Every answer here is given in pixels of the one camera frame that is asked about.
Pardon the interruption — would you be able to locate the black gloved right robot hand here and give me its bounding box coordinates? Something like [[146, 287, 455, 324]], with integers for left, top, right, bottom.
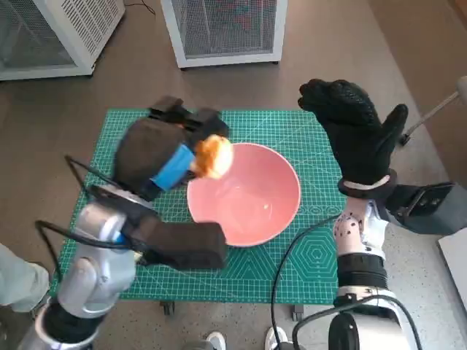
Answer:
[[298, 78, 409, 183]]

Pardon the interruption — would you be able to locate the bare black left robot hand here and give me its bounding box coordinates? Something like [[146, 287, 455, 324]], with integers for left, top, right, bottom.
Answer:
[[112, 95, 231, 201]]

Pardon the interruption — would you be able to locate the long striped toy bread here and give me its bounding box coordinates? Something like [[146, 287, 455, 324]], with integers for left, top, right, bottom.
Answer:
[[192, 133, 234, 180]]

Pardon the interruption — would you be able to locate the pink bowl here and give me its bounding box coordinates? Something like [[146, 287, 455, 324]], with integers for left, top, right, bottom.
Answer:
[[186, 142, 302, 248]]

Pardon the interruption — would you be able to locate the grey metal stand leg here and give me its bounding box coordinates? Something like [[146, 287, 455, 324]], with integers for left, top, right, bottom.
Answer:
[[399, 74, 467, 146]]

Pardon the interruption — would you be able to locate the white cabinet with louvred side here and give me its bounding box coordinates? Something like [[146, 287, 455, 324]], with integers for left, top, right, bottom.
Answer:
[[0, 0, 126, 81]]

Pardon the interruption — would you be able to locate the white mesh-front cabinet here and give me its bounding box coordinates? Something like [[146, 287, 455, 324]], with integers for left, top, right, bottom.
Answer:
[[160, 0, 288, 69]]

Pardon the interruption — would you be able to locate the green cutting mat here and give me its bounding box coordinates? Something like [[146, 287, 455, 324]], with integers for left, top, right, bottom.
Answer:
[[48, 109, 347, 304]]

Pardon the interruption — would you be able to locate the white flat panel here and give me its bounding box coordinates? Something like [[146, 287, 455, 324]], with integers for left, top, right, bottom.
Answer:
[[437, 227, 467, 311]]

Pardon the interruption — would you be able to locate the person's grey trouser leg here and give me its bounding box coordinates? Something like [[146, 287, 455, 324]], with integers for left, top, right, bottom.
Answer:
[[0, 243, 50, 314]]

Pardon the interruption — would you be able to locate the person's white shoe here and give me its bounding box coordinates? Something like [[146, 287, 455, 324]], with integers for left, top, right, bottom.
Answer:
[[206, 331, 226, 350], [264, 326, 289, 350]]

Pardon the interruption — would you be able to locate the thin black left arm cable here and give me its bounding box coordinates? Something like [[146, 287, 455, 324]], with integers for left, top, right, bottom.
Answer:
[[64, 155, 128, 196]]

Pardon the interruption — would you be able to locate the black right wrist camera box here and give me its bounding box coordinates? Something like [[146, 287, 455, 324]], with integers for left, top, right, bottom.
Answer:
[[385, 181, 466, 236]]

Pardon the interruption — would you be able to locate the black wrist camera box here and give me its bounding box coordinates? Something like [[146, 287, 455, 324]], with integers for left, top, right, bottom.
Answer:
[[385, 181, 466, 236], [122, 213, 228, 273]]

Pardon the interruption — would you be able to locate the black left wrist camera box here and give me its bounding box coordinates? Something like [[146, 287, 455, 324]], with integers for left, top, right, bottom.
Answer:
[[122, 213, 228, 273]]

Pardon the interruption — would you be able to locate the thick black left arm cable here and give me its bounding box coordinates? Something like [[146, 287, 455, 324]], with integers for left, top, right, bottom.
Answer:
[[35, 219, 134, 278]]

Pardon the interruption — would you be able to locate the thin black floor cable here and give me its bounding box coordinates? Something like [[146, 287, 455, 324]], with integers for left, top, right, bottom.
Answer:
[[125, 0, 157, 16]]

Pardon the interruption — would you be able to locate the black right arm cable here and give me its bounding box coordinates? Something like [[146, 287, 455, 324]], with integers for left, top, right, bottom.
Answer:
[[269, 214, 435, 350]]

